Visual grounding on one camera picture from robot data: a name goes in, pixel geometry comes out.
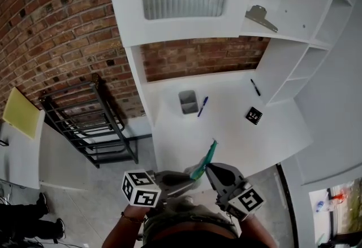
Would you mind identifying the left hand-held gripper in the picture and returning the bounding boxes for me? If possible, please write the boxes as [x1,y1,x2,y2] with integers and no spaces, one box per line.
[121,169,196,208]

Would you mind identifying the yellow board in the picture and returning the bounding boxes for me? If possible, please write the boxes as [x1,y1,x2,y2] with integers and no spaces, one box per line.
[2,87,40,140]

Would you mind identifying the person's left forearm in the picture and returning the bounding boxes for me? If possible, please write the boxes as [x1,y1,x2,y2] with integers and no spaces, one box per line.
[103,204,150,248]

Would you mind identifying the black marker pen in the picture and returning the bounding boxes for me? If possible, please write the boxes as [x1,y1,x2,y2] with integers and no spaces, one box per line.
[250,79,261,97]

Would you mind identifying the clear teal-edged plastic bag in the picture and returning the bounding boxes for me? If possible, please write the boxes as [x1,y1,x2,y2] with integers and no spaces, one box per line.
[183,137,219,185]

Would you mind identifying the grey metal bracket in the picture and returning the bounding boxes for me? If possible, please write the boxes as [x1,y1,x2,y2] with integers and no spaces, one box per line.
[244,5,279,33]

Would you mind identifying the black metal rack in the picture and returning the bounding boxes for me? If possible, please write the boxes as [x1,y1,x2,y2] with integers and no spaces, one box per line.
[39,73,153,168]

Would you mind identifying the white desk with hutch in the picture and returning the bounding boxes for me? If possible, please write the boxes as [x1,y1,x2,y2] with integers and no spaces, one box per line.
[104,0,360,182]

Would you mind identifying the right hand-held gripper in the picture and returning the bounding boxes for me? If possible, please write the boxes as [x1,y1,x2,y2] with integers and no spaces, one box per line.
[205,162,267,221]

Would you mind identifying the black framed window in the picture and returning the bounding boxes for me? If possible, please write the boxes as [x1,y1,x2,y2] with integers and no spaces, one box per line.
[308,179,362,248]

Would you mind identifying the grey pen holder box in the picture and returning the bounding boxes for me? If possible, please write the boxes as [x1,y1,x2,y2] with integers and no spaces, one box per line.
[178,90,199,115]

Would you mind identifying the bead bracelet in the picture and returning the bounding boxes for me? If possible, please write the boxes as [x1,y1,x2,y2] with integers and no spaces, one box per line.
[120,211,145,224]

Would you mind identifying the person's camouflage shorts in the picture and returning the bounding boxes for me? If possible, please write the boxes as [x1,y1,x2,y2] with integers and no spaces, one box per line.
[143,195,240,248]

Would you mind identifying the person's black shirt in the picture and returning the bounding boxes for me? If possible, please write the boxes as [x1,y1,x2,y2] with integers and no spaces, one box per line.
[146,223,272,248]

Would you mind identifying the black square card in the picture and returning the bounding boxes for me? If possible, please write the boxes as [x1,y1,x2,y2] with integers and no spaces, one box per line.
[245,106,263,125]

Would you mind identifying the blue pen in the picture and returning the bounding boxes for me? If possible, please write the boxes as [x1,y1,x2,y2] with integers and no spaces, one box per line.
[197,96,209,118]

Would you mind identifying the person's right forearm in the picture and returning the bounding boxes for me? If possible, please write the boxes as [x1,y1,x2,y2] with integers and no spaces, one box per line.
[240,212,279,248]

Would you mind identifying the white side table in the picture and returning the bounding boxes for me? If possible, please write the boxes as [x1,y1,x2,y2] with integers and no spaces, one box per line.
[0,116,88,191]

